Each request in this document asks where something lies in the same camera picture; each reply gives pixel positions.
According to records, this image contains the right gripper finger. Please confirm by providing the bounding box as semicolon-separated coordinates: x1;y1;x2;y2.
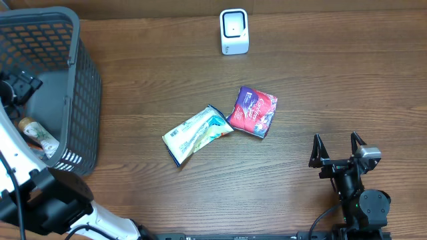
308;134;330;168
350;131;366;157

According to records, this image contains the white tube with gold cap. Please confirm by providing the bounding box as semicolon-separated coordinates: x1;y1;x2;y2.
18;117;59;159

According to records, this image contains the red purple pad package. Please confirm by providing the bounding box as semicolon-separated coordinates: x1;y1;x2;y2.
227;86;278;139

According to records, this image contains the yellow white snack bag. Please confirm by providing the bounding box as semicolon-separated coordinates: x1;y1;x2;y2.
162;105;234;167

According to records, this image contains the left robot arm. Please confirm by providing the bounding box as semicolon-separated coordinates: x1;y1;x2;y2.
1;69;155;239

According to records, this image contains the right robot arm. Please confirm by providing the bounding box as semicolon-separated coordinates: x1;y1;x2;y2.
304;132;391;239

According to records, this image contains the white barcode scanner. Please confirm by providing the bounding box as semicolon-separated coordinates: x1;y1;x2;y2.
220;9;250;55

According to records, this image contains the grey plastic shopping basket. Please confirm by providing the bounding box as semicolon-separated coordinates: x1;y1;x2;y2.
1;7;102;175

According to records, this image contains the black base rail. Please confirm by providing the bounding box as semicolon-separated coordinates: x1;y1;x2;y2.
95;231;392;240

